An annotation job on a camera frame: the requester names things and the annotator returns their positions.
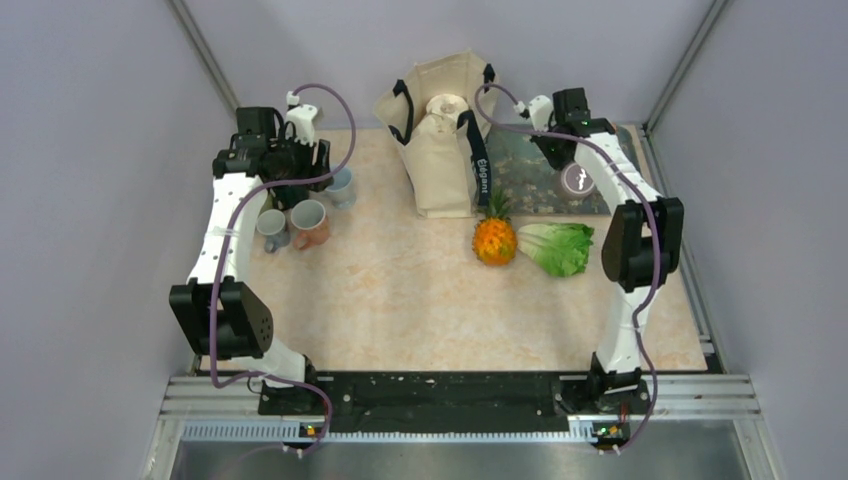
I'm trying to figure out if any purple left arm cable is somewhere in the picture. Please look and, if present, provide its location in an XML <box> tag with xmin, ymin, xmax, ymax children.
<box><xmin>208</xmin><ymin>83</ymin><xmax>358</xmax><ymax>458</ymax></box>

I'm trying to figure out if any green toy lettuce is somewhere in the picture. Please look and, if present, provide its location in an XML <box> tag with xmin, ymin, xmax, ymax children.
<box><xmin>517</xmin><ymin>223</ymin><xmax>594</xmax><ymax>278</ymax></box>

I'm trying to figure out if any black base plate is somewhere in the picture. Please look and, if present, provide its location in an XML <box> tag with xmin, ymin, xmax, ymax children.
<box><xmin>257</xmin><ymin>371</ymin><xmax>655</xmax><ymax>434</ymax></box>

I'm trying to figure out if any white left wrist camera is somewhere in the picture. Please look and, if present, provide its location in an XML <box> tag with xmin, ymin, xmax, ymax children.
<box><xmin>282</xmin><ymin>91</ymin><xmax>323</xmax><ymax>146</ymax></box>

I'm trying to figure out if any lilac mug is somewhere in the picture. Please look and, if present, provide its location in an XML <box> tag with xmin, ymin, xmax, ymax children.
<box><xmin>557</xmin><ymin>162</ymin><xmax>596</xmax><ymax>201</ymax></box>

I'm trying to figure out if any teal floral tray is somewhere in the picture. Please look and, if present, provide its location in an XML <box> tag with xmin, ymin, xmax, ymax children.
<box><xmin>480</xmin><ymin>128</ymin><xmax>618</xmax><ymax>217</ymax></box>

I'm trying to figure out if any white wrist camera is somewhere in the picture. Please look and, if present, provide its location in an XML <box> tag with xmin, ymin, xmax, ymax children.
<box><xmin>514</xmin><ymin>95</ymin><xmax>554</xmax><ymax>131</ymax></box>
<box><xmin>282</xmin><ymin>91</ymin><xmax>323</xmax><ymax>146</ymax></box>

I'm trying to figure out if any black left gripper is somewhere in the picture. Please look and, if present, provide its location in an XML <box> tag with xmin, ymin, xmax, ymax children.
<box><xmin>268</xmin><ymin>127</ymin><xmax>333</xmax><ymax>192</ymax></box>

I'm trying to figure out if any salmon pink mug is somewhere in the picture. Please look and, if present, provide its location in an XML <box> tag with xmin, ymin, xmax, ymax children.
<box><xmin>290</xmin><ymin>199</ymin><xmax>331</xmax><ymax>251</ymax></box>

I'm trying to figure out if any orange toy pineapple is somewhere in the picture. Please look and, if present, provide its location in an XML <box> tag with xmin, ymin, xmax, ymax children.
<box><xmin>472</xmin><ymin>188</ymin><xmax>518</xmax><ymax>267</ymax></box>

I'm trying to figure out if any blue-grey patterned mug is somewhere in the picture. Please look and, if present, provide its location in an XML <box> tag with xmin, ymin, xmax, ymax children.
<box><xmin>256</xmin><ymin>209</ymin><xmax>291</xmax><ymax>254</ymax></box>

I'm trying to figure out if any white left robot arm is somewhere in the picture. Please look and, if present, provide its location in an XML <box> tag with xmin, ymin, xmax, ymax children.
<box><xmin>168</xmin><ymin>104</ymin><xmax>330</xmax><ymax>414</ymax></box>

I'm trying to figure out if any cream canvas tote bag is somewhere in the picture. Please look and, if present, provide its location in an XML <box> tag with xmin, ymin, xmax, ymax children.
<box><xmin>374</xmin><ymin>50</ymin><xmax>499</xmax><ymax>218</ymax></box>

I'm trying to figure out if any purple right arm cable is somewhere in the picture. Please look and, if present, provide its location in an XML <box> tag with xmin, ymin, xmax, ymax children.
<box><xmin>472</xmin><ymin>83</ymin><xmax>664</xmax><ymax>455</ymax></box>

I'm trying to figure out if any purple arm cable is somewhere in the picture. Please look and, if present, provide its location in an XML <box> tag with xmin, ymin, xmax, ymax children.
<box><xmin>472</xmin><ymin>83</ymin><xmax>664</xmax><ymax>455</ymax></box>
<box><xmin>208</xmin><ymin>83</ymin><xmax>358</xmax><ymax>458</ymax></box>

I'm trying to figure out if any cream item inside bag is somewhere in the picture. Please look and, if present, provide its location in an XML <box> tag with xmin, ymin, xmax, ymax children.
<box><xmin>418</xmin><ymin>94</ymin><xmax>469</xmax><ymax>134</ymax></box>

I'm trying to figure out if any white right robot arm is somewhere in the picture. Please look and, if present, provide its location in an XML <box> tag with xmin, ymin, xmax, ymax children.
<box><xmin>527</xmin><ymin>88</ymin><xmax>684</xmax><ymax>412</ymax></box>

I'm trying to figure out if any white footed mug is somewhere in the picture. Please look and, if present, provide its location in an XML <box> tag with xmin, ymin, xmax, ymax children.
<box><xmin>324</xmin><ymin>167</ymin><xmax>357</xmax><ymax>209</ymax></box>

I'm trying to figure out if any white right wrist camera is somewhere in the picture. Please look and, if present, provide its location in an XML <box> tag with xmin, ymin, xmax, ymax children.
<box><xmin>514</xmin><ymin>95</ymin><xmax>554</xmax><ymax>131</ymax></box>

